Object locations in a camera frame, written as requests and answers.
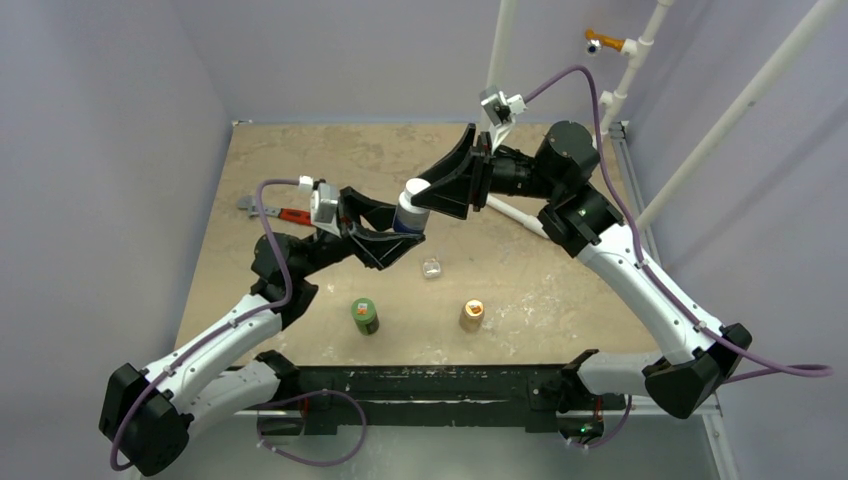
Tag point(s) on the aluminium extrusion frame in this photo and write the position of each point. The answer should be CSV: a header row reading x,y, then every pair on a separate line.
x,y
150,414

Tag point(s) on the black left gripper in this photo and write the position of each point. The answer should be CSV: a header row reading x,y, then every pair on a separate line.
x,y
374,249

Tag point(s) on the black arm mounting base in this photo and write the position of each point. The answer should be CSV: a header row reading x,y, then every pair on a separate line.
x,y
430,397

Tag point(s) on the clear plastic pill organizer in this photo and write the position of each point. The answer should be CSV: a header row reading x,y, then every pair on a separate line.
x,y
431,268

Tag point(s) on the green pill bottle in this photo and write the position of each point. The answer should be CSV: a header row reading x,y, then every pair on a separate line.
x,y
365,316

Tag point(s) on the white capped dark pill bottle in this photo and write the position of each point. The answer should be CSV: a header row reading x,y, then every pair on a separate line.
x,y
409,218

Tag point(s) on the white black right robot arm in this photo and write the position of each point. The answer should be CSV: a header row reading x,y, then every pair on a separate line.
x,y
694,357

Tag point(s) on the amber pill bottle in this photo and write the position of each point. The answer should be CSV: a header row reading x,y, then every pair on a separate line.
x,y
472,315

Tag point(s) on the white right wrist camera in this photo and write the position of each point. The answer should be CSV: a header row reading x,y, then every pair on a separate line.
x,y
501,111

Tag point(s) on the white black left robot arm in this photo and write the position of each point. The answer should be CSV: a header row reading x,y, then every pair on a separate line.
x,y
149,414

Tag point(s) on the white PVC pipe frame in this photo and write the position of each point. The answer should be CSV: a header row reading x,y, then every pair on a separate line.
x,y
781,170

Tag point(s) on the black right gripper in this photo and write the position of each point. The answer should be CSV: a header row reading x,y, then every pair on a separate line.
x,y
479,176

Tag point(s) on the red handled adjustable wrench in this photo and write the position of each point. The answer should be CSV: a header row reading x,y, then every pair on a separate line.
x,y
248,204

